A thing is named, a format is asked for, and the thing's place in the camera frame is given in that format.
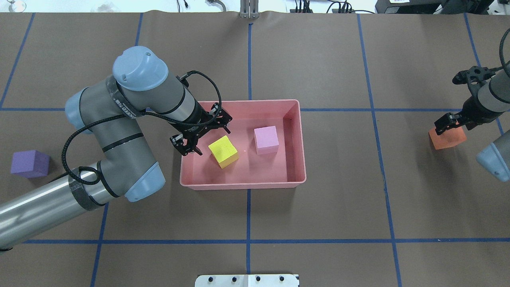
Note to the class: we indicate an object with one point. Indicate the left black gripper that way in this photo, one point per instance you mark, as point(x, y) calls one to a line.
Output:
point(195, 119)

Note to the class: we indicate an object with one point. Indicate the purple foam block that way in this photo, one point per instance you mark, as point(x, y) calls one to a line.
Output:
point(30, 164)

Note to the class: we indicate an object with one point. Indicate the metal clamp bracket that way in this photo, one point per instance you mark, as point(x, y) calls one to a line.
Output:
point(249, 9)

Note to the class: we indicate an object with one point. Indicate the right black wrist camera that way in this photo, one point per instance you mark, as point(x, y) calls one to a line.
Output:
point(474, 75)

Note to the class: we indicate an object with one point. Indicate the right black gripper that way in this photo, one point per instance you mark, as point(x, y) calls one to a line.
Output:
point(471, 109)

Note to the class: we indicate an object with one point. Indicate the yellow foam block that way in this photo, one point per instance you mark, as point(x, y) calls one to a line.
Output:
point(224, 152)

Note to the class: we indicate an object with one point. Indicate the light pink foam block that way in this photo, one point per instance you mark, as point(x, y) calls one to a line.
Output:
point(266, 140)

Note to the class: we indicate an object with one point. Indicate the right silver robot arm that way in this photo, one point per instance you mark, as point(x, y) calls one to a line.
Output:
point(489, 98)

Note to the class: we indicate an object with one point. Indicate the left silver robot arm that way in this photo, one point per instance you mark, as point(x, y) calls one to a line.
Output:
point(140, 85)

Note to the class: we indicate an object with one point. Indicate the pink plastic bin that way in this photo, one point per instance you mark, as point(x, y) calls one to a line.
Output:
point(283, 169)

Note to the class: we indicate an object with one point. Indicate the white camera stand base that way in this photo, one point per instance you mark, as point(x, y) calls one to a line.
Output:
point(248, 280)

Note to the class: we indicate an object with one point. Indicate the orange foam block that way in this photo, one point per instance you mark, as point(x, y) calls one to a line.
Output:
point(449, 138)

